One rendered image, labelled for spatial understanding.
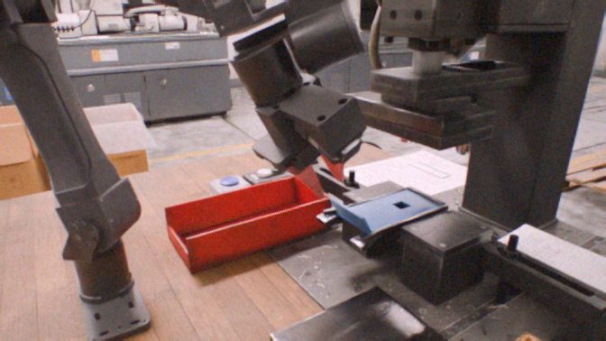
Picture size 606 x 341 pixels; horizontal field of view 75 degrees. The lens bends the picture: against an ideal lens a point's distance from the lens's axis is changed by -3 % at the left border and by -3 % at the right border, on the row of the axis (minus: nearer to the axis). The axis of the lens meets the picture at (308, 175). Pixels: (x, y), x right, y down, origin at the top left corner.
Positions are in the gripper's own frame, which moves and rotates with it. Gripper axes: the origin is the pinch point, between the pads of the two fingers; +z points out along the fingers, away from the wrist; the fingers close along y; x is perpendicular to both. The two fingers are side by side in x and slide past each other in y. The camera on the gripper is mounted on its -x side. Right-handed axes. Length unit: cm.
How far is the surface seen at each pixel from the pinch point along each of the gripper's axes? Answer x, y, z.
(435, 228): -7.3, 7.7, 11.8
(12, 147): 213, -68, 18
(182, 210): 23.6, -16.1, 3.6
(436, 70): -3.2, 18.5, -5.0
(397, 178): 22.7, 23.6, 30.9
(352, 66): 425, 271, 220
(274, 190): 23.7, -1.3, 12.5
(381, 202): 1.9, 6.8, 11.1
